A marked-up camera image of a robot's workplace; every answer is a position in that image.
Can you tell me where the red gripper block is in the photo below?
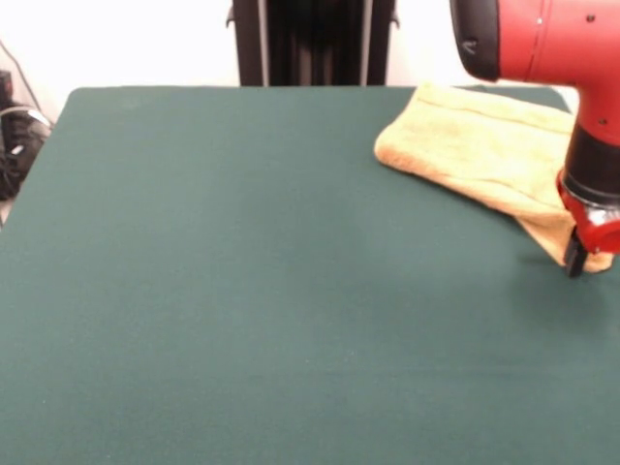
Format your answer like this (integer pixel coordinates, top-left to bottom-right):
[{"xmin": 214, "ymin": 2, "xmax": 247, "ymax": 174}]
[{"xmin": 555, "ymin": 169, "xmax": 620, "ymax": 279}]

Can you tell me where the tan terry towel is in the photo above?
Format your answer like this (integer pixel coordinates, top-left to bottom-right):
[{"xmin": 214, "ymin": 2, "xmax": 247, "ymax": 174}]
[{"xmin": 373, "ymin": 81, "xmax": 615, "ymax": 274}]

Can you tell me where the dark green table cloth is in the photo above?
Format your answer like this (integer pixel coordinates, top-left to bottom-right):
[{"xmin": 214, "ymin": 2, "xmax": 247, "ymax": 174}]
[{"xmin": 0, "ymin": 85, "xmax": 620, "ymax": 465}]

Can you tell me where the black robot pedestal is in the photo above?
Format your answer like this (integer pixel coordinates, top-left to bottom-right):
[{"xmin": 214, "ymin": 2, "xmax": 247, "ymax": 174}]
[{"xmin": 225, "ymin": 0, "xmax": 401, "ymax": 88}]

